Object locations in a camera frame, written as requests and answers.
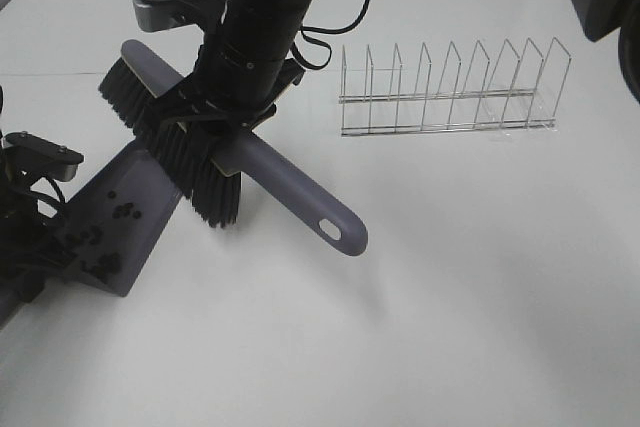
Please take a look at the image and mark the purple brush black bristles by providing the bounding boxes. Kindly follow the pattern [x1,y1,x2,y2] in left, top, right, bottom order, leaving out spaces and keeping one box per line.
[99,39,368,256]

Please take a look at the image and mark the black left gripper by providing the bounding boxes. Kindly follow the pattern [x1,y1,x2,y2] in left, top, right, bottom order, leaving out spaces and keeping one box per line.
[1,216,75,302]

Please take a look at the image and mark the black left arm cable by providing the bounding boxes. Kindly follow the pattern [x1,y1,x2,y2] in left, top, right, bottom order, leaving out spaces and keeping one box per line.
[9,174,69,228]

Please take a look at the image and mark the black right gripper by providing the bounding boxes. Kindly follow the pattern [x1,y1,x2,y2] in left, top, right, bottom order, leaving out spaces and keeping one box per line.
[149,59,305,133]

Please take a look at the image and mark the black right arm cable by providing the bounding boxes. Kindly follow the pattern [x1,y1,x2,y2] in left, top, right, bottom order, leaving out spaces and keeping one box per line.
[287,0,376,71]

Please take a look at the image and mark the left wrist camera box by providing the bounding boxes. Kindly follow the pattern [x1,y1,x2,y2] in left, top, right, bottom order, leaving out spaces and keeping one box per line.
[2,131,84,182]

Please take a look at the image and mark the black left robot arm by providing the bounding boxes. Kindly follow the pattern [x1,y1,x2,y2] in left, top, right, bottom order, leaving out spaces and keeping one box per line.
[1,130,84,323]

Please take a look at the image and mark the purple plastic dustpan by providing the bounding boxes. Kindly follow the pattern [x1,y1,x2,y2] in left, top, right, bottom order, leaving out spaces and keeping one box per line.
[56,141,182,297]

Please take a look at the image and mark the metal wire rack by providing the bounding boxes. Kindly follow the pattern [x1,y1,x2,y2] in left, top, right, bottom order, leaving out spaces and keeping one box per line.
[338,38,572,137]

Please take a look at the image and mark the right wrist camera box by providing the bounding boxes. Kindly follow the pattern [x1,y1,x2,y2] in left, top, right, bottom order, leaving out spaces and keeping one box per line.
[132,0,226,33]

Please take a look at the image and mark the pile of coffee beans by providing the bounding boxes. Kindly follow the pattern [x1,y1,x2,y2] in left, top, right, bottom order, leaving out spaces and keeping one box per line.
[68,187,144,283]

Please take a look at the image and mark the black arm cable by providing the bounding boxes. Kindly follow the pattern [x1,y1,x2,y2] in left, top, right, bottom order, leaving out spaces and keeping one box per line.
[287,0,376,71]
[9,174,69,228]

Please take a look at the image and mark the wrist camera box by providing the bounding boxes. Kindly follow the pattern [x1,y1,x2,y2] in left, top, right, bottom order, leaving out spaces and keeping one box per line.
[132,0,226,33]
[2,131,84,182]

